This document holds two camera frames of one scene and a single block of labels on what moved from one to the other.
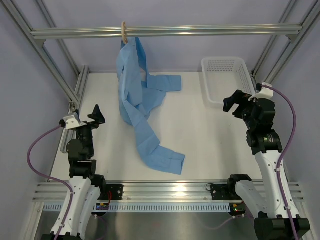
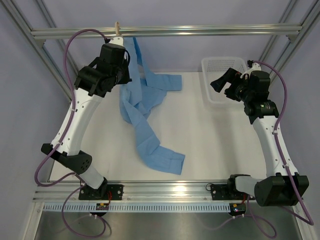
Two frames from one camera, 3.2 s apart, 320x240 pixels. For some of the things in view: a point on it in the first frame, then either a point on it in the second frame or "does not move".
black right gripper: [239, 98] -> [232, 76]
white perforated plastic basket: [223, 76] does not move
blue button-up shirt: [139, 92] does not move
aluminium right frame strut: [311, 13] does not move
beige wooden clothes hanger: [124, 33] -> [117, 28]
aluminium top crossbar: [286, 30] does not move
